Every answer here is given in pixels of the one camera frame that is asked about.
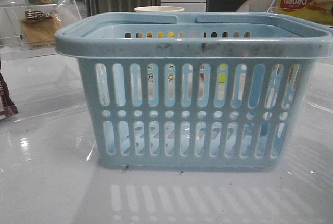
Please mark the light blue plastic basket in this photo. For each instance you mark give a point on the light blue plastic basket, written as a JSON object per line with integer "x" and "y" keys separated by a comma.
{"x": 211, "y": 89}

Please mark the clear acrylic stand right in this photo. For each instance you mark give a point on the clear acrylic stand right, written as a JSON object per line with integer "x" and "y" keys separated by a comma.
{"x": 272, "y": 5}

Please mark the clear acrylic display shelf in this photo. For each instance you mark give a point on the clear acrylic display shelf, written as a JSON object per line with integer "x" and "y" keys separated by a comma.
{"x": 13, "y": 45}

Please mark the white paper cup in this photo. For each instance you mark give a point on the white paper cup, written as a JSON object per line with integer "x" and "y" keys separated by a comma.
{"x": 163, "y": 9}

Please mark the packaged bread slice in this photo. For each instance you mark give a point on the packaged bread slice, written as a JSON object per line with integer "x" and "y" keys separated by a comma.
{"x": 39, "y": 28}

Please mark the dark red snack packet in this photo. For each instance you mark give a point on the dark red snack packet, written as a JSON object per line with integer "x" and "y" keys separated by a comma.
{"x": 8, "y": 108}

